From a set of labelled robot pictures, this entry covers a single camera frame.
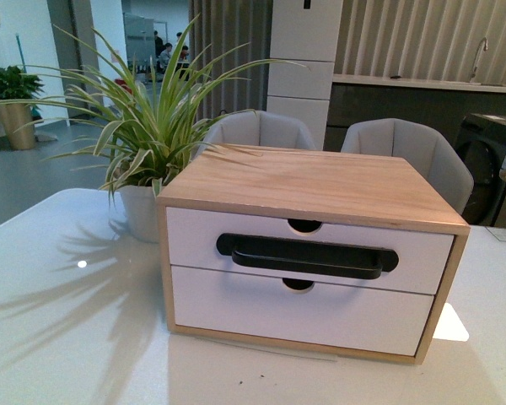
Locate white drawer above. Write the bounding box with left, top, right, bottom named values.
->
left=171, top=267, right=433, bottom=355
left=166, top=208, right=454, bottom=294

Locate wooden two-drawer cabinet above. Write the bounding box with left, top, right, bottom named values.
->
left=157, top=145, right=470, bottom=365

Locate left grey chair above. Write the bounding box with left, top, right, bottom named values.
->
left=194, top=111, right=316, bottom=158

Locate grey chair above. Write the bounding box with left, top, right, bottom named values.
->
left=194, top=111, right=316, bottom=158
left=342, top=118, right=474, bottom=213

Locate white plant pot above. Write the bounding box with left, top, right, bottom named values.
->
left=118, top=186, right=159, bottom=243

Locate green spider plant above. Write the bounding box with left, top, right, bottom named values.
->
left=0, top=13, right=311, bottom=215

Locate white pillar cabinet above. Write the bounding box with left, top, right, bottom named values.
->
left=266, top=0, right=343, bottom=150

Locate right grey chair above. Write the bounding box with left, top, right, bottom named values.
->
left=342, top=118, right=474, bottom=213

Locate dark kitchen counter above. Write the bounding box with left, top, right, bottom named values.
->
left=323, top=82, right=506, bottom=152

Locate black washing machine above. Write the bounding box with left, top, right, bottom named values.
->
left=455, top=113, right=506, bottom=226

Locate gold floor planter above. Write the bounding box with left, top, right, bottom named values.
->
left=0, top=103, right=35, bottom=150

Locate background green floor plant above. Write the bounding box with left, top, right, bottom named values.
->
left=0, top=66, right=43, bottom=100

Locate chrome kitchen faucet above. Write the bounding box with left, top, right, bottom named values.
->
left=468, top=36, right=489, bottom=84

